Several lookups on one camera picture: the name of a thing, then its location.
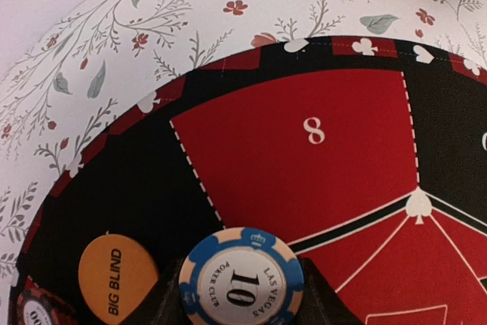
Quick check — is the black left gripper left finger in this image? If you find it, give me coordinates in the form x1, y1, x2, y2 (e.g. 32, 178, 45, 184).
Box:
122, 258, 186, 325

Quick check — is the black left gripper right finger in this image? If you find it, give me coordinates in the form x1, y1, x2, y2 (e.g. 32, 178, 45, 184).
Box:
296, 257, 361, 325

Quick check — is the orange big blind button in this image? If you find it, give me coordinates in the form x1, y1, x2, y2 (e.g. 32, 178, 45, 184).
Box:
78, 234, 159, 324

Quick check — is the round red black poker mat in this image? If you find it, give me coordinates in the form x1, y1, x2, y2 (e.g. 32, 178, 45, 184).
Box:
8, 37, 486, 324

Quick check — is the floral white table cloth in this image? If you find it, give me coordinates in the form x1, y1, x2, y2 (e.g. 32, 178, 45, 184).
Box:
1, 0, 486, 298

